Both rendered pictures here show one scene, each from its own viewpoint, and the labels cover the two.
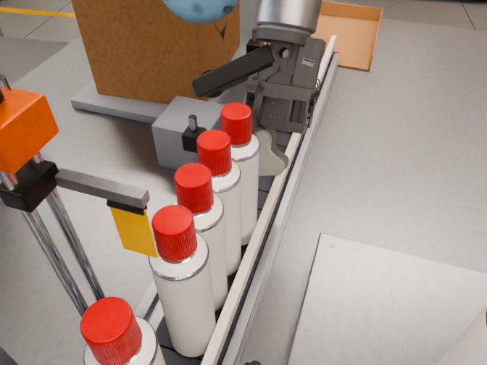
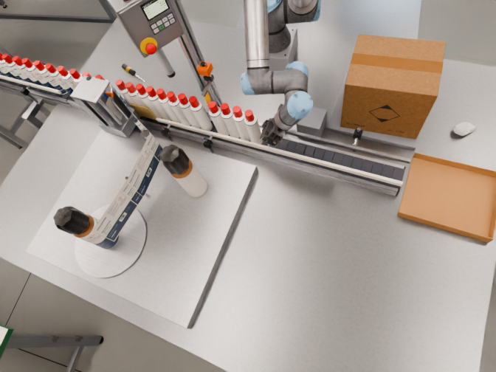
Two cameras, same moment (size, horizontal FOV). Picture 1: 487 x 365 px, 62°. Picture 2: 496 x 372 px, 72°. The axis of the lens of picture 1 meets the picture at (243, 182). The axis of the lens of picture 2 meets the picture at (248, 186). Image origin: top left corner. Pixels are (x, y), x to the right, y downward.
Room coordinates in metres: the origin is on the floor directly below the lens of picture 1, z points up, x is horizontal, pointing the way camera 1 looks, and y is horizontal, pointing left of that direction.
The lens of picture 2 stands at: (0.59, -0.74, 2.11)
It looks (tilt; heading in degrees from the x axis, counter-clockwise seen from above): 64 degrees down; 116
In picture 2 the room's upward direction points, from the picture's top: 24 degrees counter-clockwise
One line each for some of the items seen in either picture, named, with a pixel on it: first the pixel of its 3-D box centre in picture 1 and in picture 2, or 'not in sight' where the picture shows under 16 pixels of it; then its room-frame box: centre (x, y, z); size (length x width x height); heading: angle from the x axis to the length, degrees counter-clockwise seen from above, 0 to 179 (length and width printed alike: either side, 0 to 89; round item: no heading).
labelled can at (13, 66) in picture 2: not in sight; (21, 70); (-0.89, 0.42, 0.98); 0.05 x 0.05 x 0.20
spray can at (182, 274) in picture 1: (185, 288); (218, 119); (0.21, 0.06, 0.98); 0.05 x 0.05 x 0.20
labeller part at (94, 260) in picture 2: not in sight; (110, 238); (-0.22, -0.43, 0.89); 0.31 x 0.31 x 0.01
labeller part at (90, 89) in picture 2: not in sight; (90, 88); (-0.30, 0.12, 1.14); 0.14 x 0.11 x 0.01; 162
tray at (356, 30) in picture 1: (327, 30); (449, 195); (1.08, -0.23, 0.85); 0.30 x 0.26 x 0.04; 162
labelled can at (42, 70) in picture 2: not in sight; (51, 77); (-0.69, 0.36, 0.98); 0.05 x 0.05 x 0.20
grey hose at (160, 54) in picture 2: not in sight; (161, 55); (0.01, 0.23, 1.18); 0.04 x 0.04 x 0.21
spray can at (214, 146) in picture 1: (218, 210); (241, 124); (0.31, 0.03, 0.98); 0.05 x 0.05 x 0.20
